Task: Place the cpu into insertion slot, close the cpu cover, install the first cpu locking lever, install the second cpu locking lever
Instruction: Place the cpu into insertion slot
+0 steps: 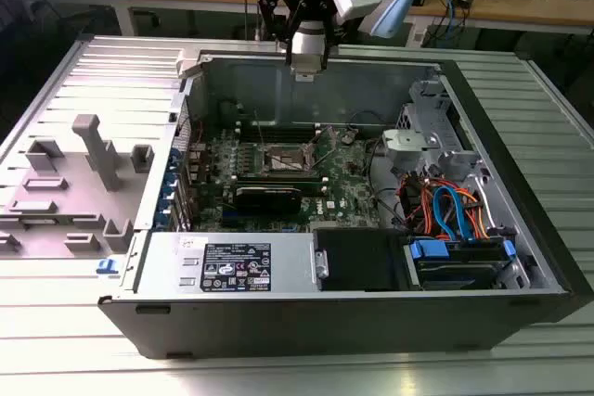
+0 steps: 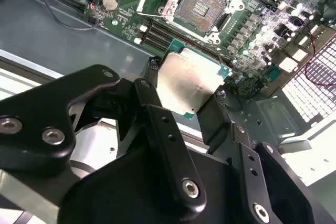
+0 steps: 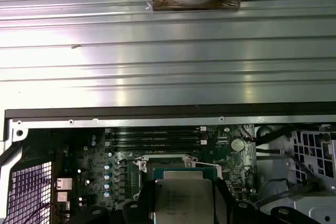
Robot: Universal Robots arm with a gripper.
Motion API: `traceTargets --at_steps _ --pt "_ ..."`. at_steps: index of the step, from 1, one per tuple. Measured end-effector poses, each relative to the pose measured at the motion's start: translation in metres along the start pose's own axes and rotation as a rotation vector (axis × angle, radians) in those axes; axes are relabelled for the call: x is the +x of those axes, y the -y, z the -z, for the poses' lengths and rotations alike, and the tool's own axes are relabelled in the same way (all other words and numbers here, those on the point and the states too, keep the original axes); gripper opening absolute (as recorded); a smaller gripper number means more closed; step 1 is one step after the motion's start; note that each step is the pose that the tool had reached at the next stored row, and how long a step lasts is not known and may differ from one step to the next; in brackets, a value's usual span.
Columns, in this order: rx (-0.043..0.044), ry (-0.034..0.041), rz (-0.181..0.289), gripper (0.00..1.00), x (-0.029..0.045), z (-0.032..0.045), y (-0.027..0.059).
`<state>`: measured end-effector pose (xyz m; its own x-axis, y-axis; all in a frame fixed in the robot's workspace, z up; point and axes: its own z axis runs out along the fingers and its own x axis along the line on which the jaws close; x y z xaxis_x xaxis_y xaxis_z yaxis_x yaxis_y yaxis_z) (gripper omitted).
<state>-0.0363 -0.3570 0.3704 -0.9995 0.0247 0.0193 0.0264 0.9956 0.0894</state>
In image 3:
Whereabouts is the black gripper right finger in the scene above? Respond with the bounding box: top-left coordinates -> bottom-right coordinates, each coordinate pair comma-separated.
212,178 -> 312,224

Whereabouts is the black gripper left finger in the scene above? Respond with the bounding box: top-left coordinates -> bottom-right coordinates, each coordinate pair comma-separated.
67,180 -> 158,224

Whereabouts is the metal socket cover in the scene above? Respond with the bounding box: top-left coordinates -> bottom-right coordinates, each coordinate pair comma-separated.
195,161 -> 222,183

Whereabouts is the silver CPU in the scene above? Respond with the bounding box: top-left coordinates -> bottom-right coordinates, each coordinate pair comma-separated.
152,165 -> 218,224

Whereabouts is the CPU socket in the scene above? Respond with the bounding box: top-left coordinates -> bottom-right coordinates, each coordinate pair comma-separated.
133,155 -> 223,204

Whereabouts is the black RAM slot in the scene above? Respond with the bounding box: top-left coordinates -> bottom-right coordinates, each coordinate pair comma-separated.
104,145 -> 204,154
104,126 -> 204,133
104,138 -> 205,146
104,132 -> 204,140

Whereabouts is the green motherboard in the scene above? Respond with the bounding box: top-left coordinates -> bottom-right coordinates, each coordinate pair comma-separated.
22,125 -> 257,224

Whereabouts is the round coin battery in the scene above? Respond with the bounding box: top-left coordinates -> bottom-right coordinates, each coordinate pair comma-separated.
230,136 -> 245,152

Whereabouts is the black open PC case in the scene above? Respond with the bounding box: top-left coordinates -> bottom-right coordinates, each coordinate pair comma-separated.
0,104 -> 336,224

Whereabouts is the silver metal drive cage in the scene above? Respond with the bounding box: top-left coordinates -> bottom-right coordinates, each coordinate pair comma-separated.
288,125 -> 336,183

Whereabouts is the black internal cable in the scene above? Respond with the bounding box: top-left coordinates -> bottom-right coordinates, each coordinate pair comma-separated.
255,126 -> 297,156

